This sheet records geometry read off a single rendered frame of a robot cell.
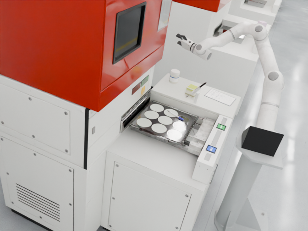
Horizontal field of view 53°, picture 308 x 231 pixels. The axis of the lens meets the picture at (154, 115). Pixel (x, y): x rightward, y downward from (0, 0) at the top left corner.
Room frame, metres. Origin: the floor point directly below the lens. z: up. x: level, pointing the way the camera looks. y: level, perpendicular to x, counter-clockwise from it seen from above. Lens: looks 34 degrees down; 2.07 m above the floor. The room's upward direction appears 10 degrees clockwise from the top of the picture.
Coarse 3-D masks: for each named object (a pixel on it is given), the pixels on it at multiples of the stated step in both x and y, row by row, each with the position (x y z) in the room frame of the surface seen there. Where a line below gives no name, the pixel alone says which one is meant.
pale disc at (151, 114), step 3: (147, 111) 1.77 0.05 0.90; (150, 111) 1.78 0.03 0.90; (153, 111) 1.79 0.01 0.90; (144, 114) 1.73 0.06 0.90; (147, 114) 1.74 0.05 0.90; (150, 114) 1.75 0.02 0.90; (153, 114) 1.75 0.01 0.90; (156, 114) 1.76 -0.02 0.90; (147, 117) 1.70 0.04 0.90; (150, 117) 1.71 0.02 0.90; (153, 117) 1.71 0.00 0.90; (156, 117) 1.72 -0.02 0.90
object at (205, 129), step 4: (204, 124) 1.77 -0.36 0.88; (208, 124) 1.78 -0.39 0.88; (200, 128) 1.72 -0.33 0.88; (204, 128) 1.72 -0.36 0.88; (208, 128) 1.73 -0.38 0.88; (200, 132) 1.67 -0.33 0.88; (204, 132) 1.68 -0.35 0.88; (208, 132) 1.68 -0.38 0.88; (200, 136) 1.63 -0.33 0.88; (204, 136) 1.63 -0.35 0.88; (208, 136) 1.64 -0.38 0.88; (188, 148) 1.48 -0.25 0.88; (192, 152) 1.47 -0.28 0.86; (196, 152) 1.47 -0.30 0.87; (200, 152) 1.46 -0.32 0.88
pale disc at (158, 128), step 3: (153, 126) 1.61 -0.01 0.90; (156, 126) 1.62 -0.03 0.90; (159, 126) 1.62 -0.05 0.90; (162, 126) 1.63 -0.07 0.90; (153, 129) 1.58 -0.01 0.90; (156, 129) 1.59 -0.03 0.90; (159, 129) 1.59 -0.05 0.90; (162, 129) 1.60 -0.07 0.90; (165, 129) 1.61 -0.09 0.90; (159, 132) 1.56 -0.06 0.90; (162, 132) 1.56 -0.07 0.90
